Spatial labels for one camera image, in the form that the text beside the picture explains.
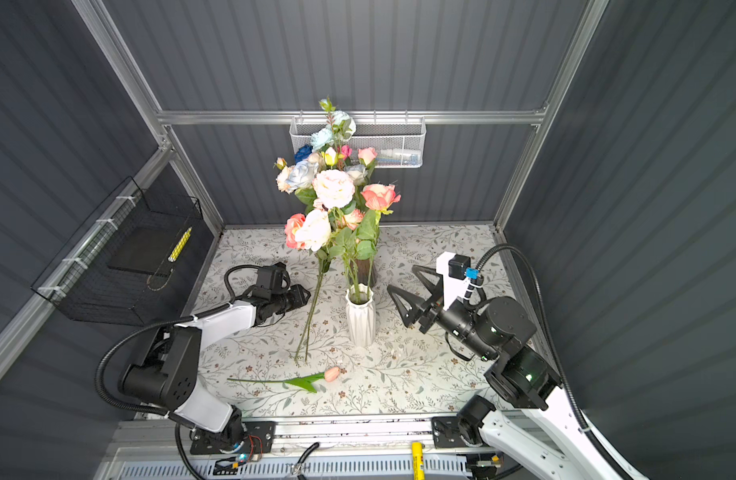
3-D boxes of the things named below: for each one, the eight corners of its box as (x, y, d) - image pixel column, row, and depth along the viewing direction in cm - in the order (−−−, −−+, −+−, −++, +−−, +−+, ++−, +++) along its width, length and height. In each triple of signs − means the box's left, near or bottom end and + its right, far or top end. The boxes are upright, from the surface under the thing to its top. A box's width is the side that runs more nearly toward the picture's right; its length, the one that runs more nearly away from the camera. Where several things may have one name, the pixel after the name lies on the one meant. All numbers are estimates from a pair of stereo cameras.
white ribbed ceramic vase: (351, 348, 90) (344, 309, 72) (352, 324, 95) (346, 283, 77) (375, 348, 90) (375, 309, 72) (375, 324, 95) (375, 283, 77)
